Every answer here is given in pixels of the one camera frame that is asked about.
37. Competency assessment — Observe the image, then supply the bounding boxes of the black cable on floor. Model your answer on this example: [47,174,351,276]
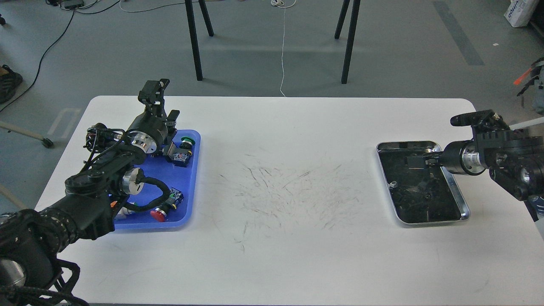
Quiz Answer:
[0,0,128,113]

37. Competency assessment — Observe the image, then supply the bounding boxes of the black table legs left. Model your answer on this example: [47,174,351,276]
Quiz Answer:
[184,0,215,81]

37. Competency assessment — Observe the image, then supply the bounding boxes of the blue plastic tray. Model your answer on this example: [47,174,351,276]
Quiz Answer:
[114,130,201,230]

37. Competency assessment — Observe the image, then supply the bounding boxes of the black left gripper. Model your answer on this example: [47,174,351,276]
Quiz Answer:
[127,78,180,153]

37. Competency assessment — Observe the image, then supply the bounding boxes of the orange green push button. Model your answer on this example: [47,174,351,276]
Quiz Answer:
[114,207,136,221]

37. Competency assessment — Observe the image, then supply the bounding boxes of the green push button switch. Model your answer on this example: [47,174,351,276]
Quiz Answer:
[163,137,196,168]

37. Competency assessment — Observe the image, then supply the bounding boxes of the white cord on floor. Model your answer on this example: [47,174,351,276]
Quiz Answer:
[270,0,297,97]

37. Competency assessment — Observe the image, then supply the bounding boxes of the black table legs right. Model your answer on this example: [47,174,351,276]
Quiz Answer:
[334,0,361,85]

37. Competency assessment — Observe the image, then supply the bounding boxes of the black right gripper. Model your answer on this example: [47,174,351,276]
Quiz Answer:
[407,141,476,176]

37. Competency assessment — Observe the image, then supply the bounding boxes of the red mushroom push button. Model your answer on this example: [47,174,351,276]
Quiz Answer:
[150,187,184,222]

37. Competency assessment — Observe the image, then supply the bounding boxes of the silver metal tray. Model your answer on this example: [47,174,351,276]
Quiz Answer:
[376,141,471,228]

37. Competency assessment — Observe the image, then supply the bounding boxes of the black shoe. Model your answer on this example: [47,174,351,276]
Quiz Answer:
[0,65,23,103]

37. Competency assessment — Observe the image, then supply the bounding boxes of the black table legs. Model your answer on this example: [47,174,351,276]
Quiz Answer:
[184,0,215,81]
[334,0,361,85]

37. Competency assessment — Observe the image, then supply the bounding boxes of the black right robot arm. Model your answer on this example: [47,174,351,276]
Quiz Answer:
[405,110,544,201]

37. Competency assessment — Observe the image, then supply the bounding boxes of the beige chair leg with caster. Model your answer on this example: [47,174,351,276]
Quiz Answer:
[0,121,54,148]

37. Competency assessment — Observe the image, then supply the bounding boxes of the grey backpack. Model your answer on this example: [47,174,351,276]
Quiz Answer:
[513,57,544,116]

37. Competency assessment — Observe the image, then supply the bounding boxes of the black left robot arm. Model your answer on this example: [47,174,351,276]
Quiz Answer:
[1,78,179,306]

